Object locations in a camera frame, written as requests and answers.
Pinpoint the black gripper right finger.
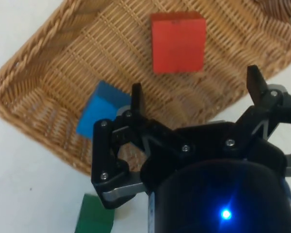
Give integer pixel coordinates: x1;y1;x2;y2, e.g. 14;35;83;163
234;65;291;182

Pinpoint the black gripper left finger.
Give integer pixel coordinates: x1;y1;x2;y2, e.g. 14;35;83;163
91;82;194;210

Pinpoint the red cube block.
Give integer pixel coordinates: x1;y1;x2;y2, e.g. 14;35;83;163
150;11;207;74

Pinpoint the wicker basket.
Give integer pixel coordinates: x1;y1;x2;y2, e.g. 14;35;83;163
0;0;291;177

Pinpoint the blue cube block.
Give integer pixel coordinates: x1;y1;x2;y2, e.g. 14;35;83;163
75;80;133;141

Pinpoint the green cube block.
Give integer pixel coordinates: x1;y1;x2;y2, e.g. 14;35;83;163
75;193;116;233

